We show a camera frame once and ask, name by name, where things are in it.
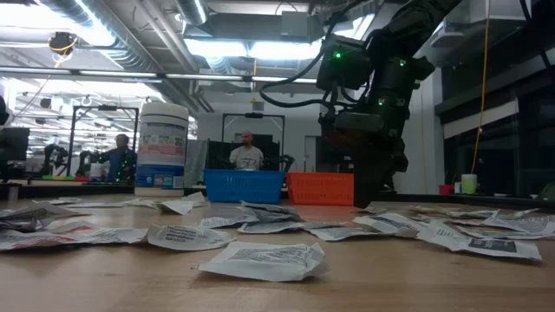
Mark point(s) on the person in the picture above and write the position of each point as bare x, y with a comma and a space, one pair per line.
121, 162
246, 157

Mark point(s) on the coloured blocks row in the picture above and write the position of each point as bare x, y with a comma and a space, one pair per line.
65, 178

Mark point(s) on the white door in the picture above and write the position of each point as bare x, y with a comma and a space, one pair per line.
310, 154

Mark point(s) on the black monitor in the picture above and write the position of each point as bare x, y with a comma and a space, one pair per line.
15, 145

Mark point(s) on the blue plastic basket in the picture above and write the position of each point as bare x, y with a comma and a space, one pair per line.
243, 186

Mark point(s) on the bright ceiling light panel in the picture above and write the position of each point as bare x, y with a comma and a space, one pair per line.
260, 48

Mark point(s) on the long ceiling tube light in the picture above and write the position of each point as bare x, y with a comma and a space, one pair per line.
130, 73

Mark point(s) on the black background panel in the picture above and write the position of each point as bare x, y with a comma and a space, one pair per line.
217, 154

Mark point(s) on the long white gauze packet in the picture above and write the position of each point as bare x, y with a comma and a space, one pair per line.
175, 207
195, 198

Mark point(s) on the black background robot arm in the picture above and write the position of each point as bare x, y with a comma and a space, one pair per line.
54, 158

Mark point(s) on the grey cloth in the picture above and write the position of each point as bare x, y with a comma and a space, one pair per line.
196, 162

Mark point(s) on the grey ceiling box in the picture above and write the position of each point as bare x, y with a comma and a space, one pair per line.
295, 24

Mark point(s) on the white packet with black square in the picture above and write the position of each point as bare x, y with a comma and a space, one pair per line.
479, 245

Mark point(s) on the wide silver ventilation duct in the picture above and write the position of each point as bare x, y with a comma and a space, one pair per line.
130, 56

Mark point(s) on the black background station frame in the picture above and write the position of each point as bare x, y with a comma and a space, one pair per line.
107, 108
253, 115

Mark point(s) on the narrow silver ventilation duct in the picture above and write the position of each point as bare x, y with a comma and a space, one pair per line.
193, 11

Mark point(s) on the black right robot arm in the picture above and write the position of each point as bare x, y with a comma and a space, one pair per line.
392, 82

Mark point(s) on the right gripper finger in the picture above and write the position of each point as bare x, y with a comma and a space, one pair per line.
366, 186

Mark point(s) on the white wipes canister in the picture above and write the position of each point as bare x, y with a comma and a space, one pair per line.
162, 149

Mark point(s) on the green striped bandage strip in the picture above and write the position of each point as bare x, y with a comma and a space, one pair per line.
416, 209
139, 202

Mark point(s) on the pale green cup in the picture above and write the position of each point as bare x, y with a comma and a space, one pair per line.
468, 183

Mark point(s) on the red cup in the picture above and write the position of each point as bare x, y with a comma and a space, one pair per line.
445, 189

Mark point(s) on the crumpled white text packet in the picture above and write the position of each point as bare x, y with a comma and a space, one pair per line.
264, 262

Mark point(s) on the orange plastic basket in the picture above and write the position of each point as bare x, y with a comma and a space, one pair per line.
321, 188

